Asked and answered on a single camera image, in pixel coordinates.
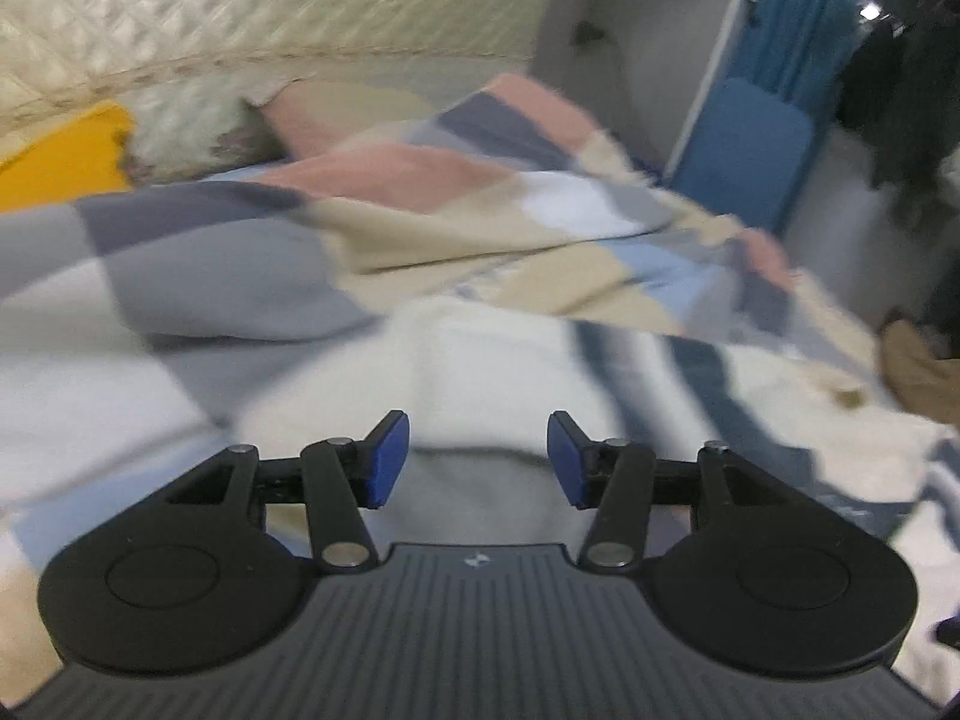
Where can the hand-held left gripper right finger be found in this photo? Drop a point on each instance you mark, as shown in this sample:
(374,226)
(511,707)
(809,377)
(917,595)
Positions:
(566,457)

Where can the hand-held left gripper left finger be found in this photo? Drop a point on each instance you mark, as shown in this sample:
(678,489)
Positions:
(390,457)

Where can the white and blue fleece blanket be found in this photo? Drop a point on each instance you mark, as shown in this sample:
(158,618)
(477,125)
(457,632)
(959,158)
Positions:
(487,375)

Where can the checked blanket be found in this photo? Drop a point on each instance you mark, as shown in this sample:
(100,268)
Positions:
(225,262)

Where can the brown jacket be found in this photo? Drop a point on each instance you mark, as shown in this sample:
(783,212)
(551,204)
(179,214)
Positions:
(919,375)

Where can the white fluffy cushion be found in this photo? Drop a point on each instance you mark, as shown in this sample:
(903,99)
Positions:
(187,127)

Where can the yellow pillow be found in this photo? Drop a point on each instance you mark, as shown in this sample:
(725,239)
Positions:
(60,157)

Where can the cream quilted headboard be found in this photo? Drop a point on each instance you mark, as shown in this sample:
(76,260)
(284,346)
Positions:
(225,0)

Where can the blue curtain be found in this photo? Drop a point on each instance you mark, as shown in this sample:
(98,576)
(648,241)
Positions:
(810,15)

